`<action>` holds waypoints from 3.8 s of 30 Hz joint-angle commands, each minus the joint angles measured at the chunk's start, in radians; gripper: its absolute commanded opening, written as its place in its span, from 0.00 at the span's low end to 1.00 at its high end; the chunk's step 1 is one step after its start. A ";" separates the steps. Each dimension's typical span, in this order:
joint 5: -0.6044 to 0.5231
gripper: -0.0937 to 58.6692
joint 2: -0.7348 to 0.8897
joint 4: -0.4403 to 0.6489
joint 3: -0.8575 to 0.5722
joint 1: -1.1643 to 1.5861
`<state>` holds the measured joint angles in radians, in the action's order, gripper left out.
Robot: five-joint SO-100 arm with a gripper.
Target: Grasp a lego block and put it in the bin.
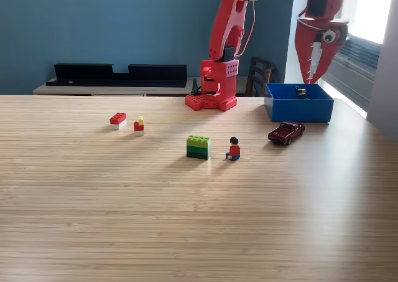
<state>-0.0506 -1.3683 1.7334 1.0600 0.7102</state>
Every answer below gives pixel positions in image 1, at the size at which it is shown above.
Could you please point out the yellow toy digger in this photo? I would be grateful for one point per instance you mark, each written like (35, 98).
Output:
(301, 92)

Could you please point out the green lego brick stack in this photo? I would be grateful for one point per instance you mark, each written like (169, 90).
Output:
(199, 148)

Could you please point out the blue plastic bin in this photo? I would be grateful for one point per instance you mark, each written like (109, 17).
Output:
(298, 110)

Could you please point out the small red yellow lego piece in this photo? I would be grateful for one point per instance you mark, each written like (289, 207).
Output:
(138, 126)

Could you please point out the red white lego brick stack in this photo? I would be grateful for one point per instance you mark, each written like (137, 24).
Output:
(118, 118)

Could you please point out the grey window vent unit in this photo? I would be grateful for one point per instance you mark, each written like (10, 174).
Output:
(348, 70)

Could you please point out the bright window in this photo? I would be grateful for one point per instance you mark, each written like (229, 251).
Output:
(367, 11)

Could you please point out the dark wooden chair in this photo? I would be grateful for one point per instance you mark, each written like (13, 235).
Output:
(258, 73)

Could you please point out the dark red toy car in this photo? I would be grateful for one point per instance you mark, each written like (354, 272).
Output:
(284, 134)

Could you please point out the black table clamp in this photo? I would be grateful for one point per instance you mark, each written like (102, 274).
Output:
(195, 89)

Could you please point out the toy figure red shirt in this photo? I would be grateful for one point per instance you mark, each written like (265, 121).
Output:
(235, 151)

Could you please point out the black shelf unit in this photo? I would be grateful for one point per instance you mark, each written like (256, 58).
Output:
(93, 76)

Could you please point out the pale wooden sideboard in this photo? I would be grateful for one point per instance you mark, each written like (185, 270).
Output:
(93, 91)

